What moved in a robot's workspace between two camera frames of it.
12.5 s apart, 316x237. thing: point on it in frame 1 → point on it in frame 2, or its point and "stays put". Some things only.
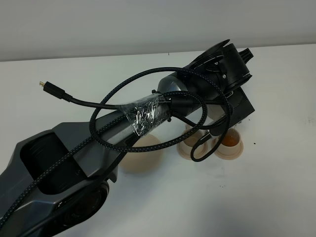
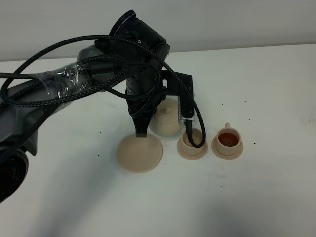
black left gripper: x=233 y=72 → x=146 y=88
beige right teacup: x=230 y=143 stays put
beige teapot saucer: x=143 y=162 stays put
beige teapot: x=214 y=112 → x=165 y=122
